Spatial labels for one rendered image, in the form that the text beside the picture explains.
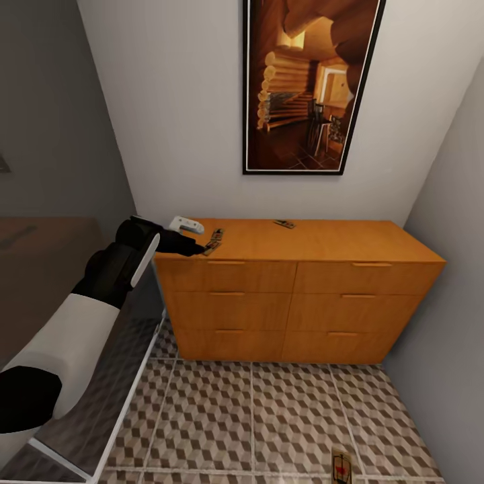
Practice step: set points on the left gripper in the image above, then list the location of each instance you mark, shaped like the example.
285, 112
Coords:
183, 245

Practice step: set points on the shower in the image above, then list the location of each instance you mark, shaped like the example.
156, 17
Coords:
66, 463

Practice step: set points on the picture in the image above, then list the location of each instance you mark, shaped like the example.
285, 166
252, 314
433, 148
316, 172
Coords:
305, 66

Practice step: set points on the door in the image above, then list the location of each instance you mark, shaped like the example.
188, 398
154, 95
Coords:
63, 194
30, 464

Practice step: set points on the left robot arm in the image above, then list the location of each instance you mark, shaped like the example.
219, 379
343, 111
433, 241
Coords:
47, 378

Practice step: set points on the cabinet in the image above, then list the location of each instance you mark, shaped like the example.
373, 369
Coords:
324, 292

